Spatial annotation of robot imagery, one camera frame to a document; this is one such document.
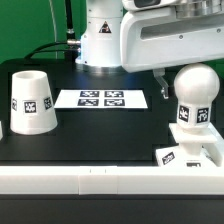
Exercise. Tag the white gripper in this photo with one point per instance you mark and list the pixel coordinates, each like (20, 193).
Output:
(156, 34)

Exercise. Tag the white lamp bulb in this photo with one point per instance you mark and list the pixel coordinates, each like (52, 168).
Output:
(196, 86)

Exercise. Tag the white lamp base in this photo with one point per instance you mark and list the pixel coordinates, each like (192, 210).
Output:
(194, 149)

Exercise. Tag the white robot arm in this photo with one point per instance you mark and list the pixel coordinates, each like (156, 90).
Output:
(100, 43)

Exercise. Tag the white lamp shade cone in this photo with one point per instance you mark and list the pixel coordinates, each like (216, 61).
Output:
(32, 108)

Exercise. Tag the white sheet with markers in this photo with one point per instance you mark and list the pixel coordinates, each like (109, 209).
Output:
(101, 99)

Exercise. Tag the white block at left edge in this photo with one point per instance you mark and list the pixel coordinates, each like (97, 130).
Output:
(1, 130)

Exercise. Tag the white front fence rail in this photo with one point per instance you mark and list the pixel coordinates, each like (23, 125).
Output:
(95, 180)

